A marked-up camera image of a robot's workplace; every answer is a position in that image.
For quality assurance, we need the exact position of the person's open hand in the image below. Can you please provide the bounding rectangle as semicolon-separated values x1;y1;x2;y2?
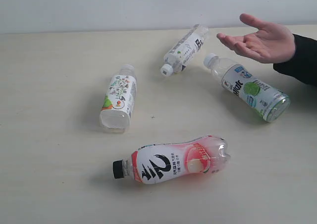
216;13;296;63

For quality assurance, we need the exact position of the white label clear bottle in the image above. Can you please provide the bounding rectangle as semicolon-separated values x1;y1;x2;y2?
160;24;209;77

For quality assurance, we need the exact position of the pink peach drink bottle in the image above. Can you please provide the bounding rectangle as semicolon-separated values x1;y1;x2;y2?
112;135;230;184

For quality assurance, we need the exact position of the floral label square bottle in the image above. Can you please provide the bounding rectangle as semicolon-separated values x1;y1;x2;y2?
99;64;137;133

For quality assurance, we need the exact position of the black sleeved forearm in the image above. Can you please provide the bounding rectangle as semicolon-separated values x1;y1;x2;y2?
273;34;317;87

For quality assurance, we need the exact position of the lime label water bottle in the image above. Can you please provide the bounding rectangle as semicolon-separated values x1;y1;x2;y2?
204;53;291;122

